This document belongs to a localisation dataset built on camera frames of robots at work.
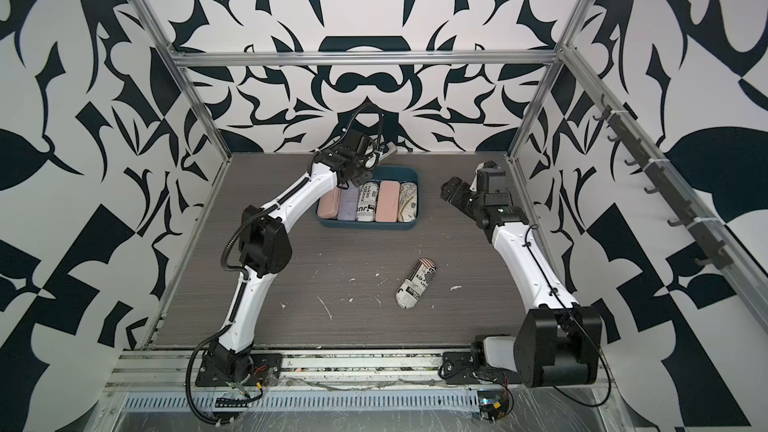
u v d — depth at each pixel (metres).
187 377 0.70
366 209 0.96
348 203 0.98
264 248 0.59
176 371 0.76
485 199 0.63
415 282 0.85
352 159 0.75
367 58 0.97
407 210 0.96
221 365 0.64
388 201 0.99
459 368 0.74
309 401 0.71
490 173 0.62
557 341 0.45
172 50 0.90
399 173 1.06
